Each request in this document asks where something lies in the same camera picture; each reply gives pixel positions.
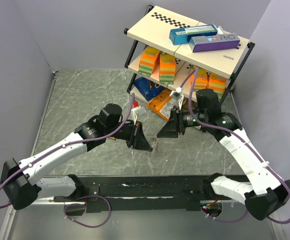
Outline orange sponge pack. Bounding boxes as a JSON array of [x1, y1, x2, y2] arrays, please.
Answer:
[[159, 53, 176, 84], [138, 46, 160, 76], [207, 72, 227, 100], [189, 68, 208, 91]]

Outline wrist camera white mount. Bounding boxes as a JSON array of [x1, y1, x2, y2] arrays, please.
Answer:
[[170, 87, 184, 110], [131, 101, 146, 124]]

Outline aluminium rail frame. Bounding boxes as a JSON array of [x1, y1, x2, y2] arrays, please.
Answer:
[[0, 70, 60, 240]]

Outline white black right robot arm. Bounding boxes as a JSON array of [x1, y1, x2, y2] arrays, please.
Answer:
[[157, 89, 290, 221]]

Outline purple grey R+O box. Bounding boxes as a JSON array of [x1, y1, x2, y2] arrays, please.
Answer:
[[189, 33, 240, 53]]

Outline orange sponge pack far left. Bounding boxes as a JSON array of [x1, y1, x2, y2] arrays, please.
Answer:
[[138, 46, 160, 76]]

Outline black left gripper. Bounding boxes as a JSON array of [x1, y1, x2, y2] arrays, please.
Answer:
[[106, 120, 153, 152]]

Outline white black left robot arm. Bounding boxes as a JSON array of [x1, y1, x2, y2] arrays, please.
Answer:
[[0, 103, 152, 210]]

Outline blue rectangular box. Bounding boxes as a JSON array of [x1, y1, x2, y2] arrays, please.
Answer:
[[169, 24, 218, 45]]

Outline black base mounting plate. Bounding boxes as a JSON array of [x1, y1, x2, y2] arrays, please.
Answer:
[[53, 173, 250, 214]]

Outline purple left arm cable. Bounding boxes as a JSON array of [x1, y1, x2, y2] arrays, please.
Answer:
[[0, 92, 136, 209]]

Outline blue snack bag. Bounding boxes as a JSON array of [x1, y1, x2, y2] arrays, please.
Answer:
[[134, 77, 165, 101]]

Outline beige black three-tier shelf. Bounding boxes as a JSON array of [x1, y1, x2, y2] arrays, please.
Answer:
[[124, 5, 255, 103]]

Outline orange sponge pack far right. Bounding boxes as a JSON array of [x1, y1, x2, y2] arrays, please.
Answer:
[[207, 72, 227, 100]]

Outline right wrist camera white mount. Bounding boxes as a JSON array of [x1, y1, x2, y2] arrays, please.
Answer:
[[170, 87, 184, 110]]

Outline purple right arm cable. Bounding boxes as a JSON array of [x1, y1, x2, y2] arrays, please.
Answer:
[[179, 66, 290, 224]]

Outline small keys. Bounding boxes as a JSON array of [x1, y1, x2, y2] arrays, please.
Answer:
[[153, 140, 159, 152]]

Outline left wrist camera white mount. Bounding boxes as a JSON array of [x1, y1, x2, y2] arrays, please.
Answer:
[[131, 101, 146, 124]]

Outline orange snack bag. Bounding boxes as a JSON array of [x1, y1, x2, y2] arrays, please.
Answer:
[[146, 88, 178, 121]]

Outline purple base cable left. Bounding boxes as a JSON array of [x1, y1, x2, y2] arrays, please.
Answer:
[[63, 194, 112, 228]]

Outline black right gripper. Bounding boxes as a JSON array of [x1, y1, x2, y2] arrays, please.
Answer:
[[156, 105, 207, 138]]

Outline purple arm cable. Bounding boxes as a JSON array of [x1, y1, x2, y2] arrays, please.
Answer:
[[179, 66, 290, 224], [0, 92, 136, 209]]

